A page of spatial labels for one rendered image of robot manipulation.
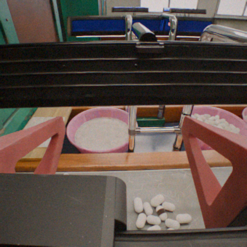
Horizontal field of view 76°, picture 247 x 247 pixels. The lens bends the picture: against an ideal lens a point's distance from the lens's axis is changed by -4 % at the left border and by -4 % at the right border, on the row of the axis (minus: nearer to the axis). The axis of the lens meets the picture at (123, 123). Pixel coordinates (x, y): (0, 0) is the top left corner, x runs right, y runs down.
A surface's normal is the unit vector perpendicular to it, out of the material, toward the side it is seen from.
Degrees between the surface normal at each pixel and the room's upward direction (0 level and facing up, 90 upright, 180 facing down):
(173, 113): 90
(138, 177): 0
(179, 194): 0
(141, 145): 0
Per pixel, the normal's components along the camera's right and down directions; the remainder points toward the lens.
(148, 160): 0.00, -0.80
